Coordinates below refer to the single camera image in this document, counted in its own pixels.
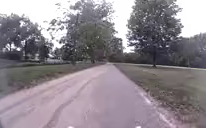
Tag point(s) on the pale side path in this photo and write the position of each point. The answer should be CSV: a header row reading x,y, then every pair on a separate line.
x,y
191,68

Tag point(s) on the row of trees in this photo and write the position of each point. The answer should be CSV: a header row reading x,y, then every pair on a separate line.
x,y
11,33

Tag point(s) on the tall leafy tree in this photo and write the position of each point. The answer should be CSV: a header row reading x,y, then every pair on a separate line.
x,y
87,33

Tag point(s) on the wood of dark trees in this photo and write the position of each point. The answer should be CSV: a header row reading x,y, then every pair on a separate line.
x,y
201,50

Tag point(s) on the round-crowned tree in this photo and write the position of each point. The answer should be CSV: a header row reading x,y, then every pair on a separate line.
x,y
154,30

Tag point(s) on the grass strip with worn edge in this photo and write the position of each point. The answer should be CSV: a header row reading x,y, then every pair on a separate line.
x,y
41,73

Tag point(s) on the wide grass field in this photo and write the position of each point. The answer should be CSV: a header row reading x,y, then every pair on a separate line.
x,y
181,86

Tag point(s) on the pinkish grey paved path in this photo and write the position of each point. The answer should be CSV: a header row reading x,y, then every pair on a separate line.
x,y
97,96

